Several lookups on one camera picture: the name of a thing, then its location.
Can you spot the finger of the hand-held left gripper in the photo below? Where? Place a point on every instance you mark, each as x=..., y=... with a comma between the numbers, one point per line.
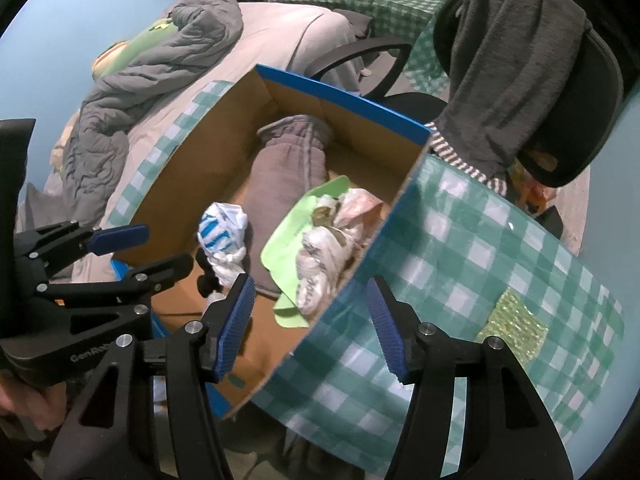
x=150, y=277
x=120, y=235

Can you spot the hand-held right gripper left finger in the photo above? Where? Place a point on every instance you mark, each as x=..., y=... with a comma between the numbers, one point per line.
x=235, y=327

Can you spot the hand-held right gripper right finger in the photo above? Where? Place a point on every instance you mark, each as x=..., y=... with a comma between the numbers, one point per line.
x=387, y=330

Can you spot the black sock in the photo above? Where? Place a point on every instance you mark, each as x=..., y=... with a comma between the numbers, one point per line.
x=207, y=282

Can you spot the blue white striped sock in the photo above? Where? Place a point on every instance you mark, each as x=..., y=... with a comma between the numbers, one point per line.
x=220, y=230

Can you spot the white patterned socks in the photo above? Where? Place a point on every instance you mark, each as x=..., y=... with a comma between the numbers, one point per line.
x=320, y=270

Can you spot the light green cloth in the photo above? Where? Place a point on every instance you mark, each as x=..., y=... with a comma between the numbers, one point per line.
x=285, y=245

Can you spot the pinkish plastic bag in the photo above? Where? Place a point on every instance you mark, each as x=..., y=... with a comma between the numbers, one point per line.
x=362, y=205

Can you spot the blue cardboard box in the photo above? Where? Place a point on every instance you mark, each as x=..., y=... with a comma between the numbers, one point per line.
x=220, y=130

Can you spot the grey fleece slipper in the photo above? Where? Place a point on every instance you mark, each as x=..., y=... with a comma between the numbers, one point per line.
x=285, y=180

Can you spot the person's left hand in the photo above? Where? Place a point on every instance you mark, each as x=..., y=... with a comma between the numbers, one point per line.
x=35, y=405

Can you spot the green sparkly pad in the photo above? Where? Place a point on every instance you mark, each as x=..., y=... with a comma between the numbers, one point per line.
x=512, y=325

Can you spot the grey duvet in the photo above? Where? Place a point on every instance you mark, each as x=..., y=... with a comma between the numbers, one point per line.
x=165, y=70

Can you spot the green plush toy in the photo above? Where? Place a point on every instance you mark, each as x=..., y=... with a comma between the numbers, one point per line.
x=145, y=42

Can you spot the orange snack packet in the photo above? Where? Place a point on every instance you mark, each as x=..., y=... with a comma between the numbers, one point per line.
x=532, y=192

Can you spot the beige rug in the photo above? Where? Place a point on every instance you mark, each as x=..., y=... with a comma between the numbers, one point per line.
x=575, y=210

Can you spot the dark grey fleece garment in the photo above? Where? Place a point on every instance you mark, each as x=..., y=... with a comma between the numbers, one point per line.
x=510, y=60

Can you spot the black office chair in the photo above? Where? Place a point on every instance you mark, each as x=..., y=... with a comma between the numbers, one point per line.
x=595, y=110

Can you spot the small grey cloth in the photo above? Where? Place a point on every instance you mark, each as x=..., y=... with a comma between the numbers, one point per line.
x=352, y=22

